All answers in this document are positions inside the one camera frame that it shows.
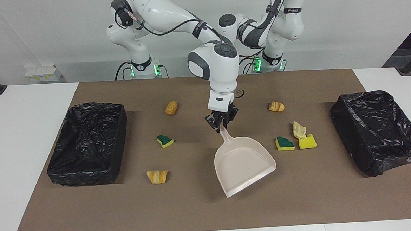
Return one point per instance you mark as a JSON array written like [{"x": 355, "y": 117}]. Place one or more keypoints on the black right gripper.
[{"x": 222, "y": 114}]

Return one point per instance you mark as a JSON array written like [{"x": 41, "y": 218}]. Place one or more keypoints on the beige plastic dustpan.
[{"x": 243, "y": 166}]

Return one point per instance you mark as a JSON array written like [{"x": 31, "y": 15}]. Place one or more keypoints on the yellow corn cob piece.
[{"x": 171, "y": 107}]

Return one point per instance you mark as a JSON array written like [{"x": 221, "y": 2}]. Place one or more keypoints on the curled orange croissant piece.
[{"x": 276, "y": 107}]

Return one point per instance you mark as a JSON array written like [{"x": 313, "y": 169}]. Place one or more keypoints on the green yellow sponge wedge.
[{"x": 165, "y": 141}]

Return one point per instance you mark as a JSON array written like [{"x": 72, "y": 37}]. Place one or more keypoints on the green topped yellow sponge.
[{"x": 284, "y": 144}]

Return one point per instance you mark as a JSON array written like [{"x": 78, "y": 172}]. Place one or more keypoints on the pale flaky bread chunk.
[{"x": 298, "y": 129}]

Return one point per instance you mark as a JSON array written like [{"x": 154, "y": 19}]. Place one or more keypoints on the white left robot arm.
[{"x": 292, "y": 23}]

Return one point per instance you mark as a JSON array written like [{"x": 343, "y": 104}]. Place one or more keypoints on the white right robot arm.
[{"x": 213, "y": 69}]

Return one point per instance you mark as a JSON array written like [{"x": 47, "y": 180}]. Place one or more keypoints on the black bag-lined bin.
[
  {"x": 375, "y": 131},
  {"x": 84, "y": 146}
]

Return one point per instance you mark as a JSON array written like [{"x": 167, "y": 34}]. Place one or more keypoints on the flat striped pastry piece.
[{"x": 157, "y": 176}]

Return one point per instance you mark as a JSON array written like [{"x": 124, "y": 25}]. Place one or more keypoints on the brown table mat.
[{"x": 196, "y": 214}]

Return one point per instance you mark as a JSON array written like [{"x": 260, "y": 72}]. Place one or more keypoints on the white power strip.
[{"x": 43, "y": 73}]

